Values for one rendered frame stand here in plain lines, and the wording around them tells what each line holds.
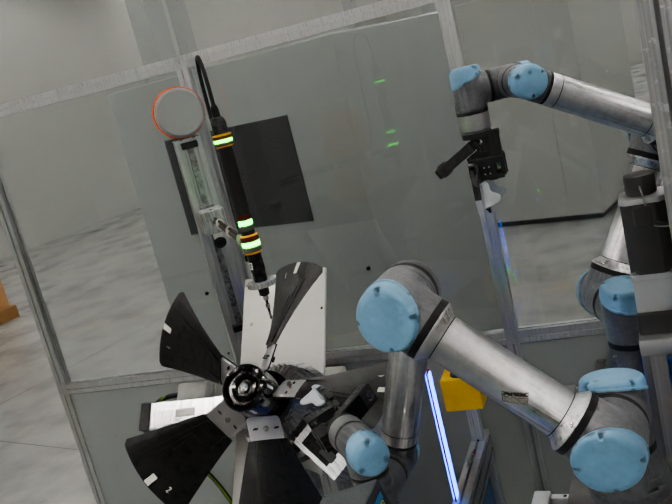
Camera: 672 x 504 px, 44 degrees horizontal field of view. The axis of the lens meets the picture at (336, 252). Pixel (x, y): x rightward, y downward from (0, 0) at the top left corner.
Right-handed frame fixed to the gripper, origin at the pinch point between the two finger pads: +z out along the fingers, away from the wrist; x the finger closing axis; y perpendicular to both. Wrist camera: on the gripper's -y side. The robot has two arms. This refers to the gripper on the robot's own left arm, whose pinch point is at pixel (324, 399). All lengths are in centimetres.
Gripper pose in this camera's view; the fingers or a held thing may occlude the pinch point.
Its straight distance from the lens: 188.2
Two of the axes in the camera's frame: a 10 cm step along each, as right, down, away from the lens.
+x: 4.6, 8.6, 2.4
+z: -3.1, -1.0, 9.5
